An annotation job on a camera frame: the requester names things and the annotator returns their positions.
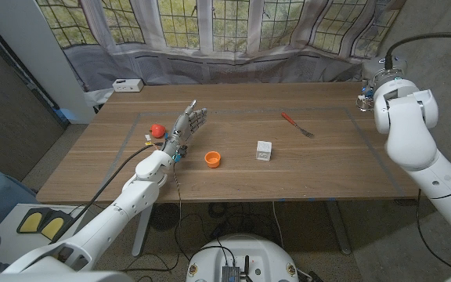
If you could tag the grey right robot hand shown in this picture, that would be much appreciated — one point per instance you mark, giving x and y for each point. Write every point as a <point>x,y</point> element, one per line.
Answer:
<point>386,68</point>

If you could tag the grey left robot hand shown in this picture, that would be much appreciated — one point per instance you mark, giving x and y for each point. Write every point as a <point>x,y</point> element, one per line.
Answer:
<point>184,127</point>

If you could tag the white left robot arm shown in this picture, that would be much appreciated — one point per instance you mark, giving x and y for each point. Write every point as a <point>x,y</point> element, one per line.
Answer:
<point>139,194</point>

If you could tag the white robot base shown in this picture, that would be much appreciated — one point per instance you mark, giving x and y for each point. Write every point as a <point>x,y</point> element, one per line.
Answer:
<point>241,250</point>

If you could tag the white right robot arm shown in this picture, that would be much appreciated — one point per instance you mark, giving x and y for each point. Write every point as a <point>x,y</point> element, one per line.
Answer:
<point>409,137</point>

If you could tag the orange cup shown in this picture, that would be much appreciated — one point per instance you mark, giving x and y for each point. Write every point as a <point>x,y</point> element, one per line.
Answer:
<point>212,160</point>

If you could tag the white cube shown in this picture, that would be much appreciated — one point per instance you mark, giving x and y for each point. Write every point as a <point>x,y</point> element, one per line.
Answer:
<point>264,150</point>

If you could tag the red toy tomato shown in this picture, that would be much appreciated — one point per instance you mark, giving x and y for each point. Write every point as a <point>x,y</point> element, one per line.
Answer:
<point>157,131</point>

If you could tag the white power strip box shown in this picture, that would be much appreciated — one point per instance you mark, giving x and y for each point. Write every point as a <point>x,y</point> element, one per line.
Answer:
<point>127,85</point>

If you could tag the round black fan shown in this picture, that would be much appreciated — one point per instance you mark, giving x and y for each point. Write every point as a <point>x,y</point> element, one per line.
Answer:
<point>163,217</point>

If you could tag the printed window backdrop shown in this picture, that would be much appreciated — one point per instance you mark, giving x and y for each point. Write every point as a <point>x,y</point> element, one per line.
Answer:
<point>225,39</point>

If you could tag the white table leg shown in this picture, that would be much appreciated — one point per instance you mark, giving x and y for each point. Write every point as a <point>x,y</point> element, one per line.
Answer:
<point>141,227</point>

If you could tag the grey electronics box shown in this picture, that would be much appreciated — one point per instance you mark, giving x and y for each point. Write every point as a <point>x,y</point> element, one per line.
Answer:
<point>230,274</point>

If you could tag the yellow black foot pedal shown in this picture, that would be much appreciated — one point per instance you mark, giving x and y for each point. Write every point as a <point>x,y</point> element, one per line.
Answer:
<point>53,226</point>
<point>31,221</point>

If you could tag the grey table leg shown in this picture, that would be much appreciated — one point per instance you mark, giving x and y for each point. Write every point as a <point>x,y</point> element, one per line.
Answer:
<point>339,231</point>

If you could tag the white pillar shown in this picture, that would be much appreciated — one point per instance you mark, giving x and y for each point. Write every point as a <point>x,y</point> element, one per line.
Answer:
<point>33,47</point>

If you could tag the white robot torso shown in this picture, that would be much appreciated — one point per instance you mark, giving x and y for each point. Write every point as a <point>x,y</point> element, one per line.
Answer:
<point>53,278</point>

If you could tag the white pedal platform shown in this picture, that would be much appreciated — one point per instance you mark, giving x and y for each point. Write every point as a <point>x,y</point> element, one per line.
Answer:
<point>18,246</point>

